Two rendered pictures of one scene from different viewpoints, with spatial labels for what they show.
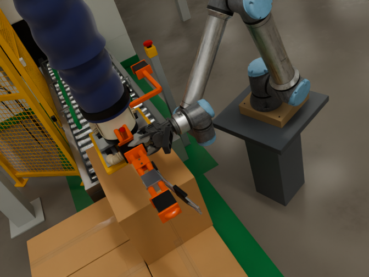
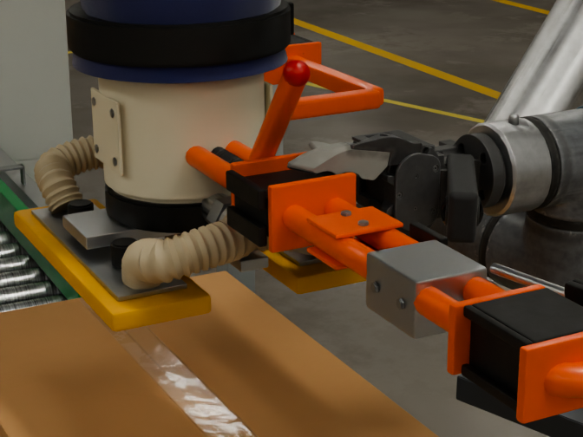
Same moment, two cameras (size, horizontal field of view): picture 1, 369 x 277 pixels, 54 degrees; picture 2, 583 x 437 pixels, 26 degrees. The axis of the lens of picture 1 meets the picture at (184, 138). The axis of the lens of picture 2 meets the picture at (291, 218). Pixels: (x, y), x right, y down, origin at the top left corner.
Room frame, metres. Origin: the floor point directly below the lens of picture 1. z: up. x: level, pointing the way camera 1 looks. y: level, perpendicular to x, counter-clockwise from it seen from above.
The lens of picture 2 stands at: (0.12, 0.47, 1.59)
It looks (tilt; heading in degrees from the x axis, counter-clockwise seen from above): 19 degrees down; 346
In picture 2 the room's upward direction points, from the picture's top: straight up
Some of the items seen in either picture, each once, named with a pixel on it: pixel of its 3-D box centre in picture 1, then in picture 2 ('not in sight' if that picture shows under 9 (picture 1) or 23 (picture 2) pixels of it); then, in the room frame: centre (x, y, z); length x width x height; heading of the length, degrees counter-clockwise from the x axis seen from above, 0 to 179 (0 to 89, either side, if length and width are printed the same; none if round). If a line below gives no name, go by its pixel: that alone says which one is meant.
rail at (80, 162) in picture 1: (62, 114); not in sight; (2.85, 0.94, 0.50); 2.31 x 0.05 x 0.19; 12
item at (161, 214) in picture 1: (165, 205); (531, 349); (0.80, 0.14, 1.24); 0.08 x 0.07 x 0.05; 13
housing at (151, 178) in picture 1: (152, 181); (425, 287); (0.94, 0.16, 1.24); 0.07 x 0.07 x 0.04; 13
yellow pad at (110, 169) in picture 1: (105, 145); (102, 244); (1.37, 0.36, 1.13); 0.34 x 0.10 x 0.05; 13
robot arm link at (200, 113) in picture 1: (197, 114); (573, 158); (1.21, -0.09, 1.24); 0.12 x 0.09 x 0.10; 103
